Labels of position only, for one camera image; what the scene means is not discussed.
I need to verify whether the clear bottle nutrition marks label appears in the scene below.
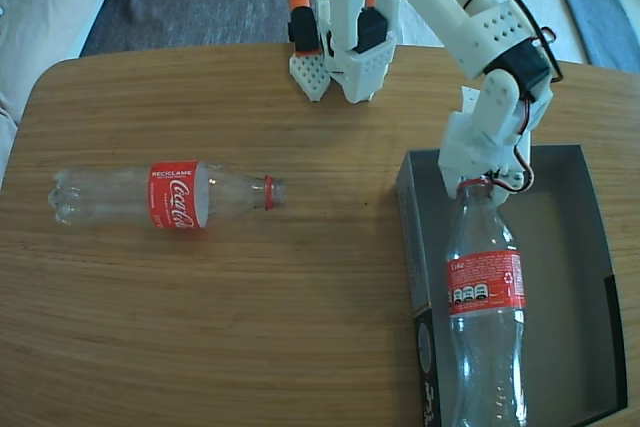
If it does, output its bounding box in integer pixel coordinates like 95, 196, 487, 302
444, 176, 529, 427

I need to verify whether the blue fabric strip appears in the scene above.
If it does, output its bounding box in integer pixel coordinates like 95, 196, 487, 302
542, 0, 640, 73

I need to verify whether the white sofa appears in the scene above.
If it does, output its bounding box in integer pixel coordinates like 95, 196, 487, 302
0, 0, 129, 131

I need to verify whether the flat white camera plate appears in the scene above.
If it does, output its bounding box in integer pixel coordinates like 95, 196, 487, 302
459, 87, 480, 117

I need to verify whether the grey cardboard box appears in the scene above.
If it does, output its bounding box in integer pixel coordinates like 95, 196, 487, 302
396, 144, 629, 427

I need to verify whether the clear bottle script logo label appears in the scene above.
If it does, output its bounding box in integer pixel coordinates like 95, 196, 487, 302
48, 159, 289, 231

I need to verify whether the white rug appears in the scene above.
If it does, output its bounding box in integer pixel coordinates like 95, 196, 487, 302
387, 0, 587, 66

